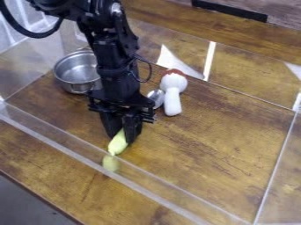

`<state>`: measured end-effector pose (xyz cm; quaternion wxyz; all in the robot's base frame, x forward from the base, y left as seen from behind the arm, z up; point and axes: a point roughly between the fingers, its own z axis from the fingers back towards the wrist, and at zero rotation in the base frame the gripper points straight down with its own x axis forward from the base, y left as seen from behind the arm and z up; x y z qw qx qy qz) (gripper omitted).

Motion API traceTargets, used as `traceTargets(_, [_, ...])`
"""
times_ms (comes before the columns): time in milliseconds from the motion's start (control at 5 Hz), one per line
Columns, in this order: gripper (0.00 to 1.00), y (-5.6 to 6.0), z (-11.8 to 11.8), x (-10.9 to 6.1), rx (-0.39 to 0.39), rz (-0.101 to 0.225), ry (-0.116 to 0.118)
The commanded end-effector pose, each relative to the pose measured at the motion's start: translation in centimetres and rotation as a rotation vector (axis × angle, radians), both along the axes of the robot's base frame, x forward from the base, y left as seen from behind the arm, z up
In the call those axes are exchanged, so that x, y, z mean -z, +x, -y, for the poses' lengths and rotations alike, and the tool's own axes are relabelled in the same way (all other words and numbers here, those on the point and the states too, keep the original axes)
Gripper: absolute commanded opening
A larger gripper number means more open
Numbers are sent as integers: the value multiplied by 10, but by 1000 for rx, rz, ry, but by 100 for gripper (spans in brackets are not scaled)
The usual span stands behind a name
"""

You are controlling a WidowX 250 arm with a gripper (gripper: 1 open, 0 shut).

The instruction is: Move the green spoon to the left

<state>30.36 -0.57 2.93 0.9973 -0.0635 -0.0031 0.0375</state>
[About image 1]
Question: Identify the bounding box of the black cable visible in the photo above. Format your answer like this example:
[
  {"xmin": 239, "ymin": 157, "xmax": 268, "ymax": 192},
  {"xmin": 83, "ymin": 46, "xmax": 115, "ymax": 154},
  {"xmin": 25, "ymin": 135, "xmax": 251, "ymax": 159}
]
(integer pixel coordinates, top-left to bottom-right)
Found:
[{"xmin": 0, "ymin": 0, "xmax": 65, "ymax": 40}]

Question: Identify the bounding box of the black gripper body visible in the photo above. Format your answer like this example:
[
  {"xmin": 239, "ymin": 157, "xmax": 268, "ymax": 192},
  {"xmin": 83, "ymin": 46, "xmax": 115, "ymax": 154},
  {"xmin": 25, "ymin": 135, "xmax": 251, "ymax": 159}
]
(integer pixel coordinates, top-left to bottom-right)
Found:
[{"xmin": 87, "ymin": 65, "xmax": 155, "ymax": 123}]

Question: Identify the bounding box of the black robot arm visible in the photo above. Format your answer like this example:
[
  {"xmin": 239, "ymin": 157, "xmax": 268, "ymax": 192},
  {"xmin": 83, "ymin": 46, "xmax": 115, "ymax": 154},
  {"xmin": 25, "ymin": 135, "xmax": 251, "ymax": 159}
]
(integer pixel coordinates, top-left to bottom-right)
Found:
[{"xmin": 26, "ymin": 0, "xmax": 153, "ymax": 143}]

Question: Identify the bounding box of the white red plush mushroom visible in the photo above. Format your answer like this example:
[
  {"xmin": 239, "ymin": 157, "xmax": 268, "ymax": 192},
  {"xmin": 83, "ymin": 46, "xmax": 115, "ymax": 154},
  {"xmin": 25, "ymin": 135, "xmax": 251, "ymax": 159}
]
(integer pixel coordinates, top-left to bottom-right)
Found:
[{"xmin": 160, "ymin": 69, "xmax": 188, "ymax": 116}]

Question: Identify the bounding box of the small steel pot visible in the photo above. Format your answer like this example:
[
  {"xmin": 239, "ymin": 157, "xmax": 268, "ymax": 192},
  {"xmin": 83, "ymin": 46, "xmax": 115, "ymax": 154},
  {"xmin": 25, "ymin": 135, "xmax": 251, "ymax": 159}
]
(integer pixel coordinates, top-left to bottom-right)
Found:
[{"xmin": 53, "ymin": 50, "xmax": 101, "ymax": 94}]

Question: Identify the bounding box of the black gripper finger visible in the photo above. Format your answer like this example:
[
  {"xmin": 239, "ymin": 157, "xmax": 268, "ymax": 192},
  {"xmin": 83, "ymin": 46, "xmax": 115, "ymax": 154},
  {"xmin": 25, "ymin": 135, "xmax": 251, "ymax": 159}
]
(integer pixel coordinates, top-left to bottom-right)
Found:
[
  {"xmin": 100, "ymin": 112, "xmax": 121, "ymax": 138},
  {"xmin": 121, "ymin": 114, "xmax": 141, "ymax": 144}
]

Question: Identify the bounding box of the green handled metal spoon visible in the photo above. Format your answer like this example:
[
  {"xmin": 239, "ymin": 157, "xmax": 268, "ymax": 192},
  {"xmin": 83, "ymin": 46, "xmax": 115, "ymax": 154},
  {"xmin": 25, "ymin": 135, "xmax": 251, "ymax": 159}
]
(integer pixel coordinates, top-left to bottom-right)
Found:
[{"xmin": 107, "ymin": 89, "xmax": 165, "ymax": 157}]

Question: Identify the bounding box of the black bar on table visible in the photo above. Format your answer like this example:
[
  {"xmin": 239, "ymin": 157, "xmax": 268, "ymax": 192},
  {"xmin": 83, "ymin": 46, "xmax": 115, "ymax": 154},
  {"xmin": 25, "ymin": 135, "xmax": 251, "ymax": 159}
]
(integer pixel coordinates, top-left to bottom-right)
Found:
[{"xmin": 190, "ymin": 0, "xmax": 267, "ymax": 23}]

